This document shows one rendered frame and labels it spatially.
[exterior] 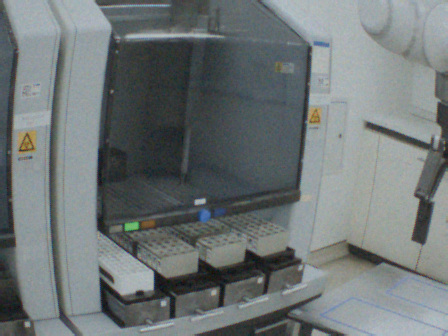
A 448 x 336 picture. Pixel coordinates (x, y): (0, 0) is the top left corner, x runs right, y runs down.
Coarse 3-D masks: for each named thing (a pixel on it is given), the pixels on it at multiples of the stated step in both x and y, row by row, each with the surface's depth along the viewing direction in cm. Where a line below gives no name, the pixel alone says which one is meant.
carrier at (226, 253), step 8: (232, 240) 169; (240, 240) 170; (208, 248) 163; (216, 248) 163; (224, 248) 165; (232, 248) 167; (240, 248) 169; (208, 256) 164; (216, 256) 164; (224, 256) 166; (232, 256) 168; (240, 256) 169; (216, 264) 165; (224, 264) 167
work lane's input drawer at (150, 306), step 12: (108, 288) 146; (108, 300) 145; (120, 300) 142; (132, 300) 141; (144, 300) 143; (156, 300) 145; (168, 300) 147; (120, 312) 141; (132, 312) 141; (144, 312) 143; (156, 312) 146; (168, 312) 148; (132, 324) 142; (144, 324) 144; (168, 324) 144
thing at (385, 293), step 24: (384, 264) 171; (360, 288) 155; (384, 288) 154; (408, 288) 154; (432, 288) 153; (312, 312) 141; (336, 312) 141; (360, 312) 141; (384, 312) 140; (408, 312) 139; (432, 312) 138
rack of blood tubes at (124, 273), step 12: (108, 240) 162; (108, 252) 155; (120, 252) 157; (108, 264) 148; (120, 264) 149; (132, 264) 150; (108, 276) 153; (120, 276) 142; (132, 276) 143; (144, 276) 146; (120, 288) 142; (132, 288) 144; (144, 288) 146
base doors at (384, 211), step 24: (384, 144) 361; (408, 144) 347; (360, 168) 380; (384, 168) 363; (408, 168) 347; (360, 192) 381; (384, 192) 365; (408, 192) 348; (360, 216) 382; (384, 216) 366; (408, 216) 349; (432, 216) 333; (360, 240) 383; (384, 240) 366; (408, 240) 350; (432, 240) 334; (408, 264) 350; (432, 264) 334
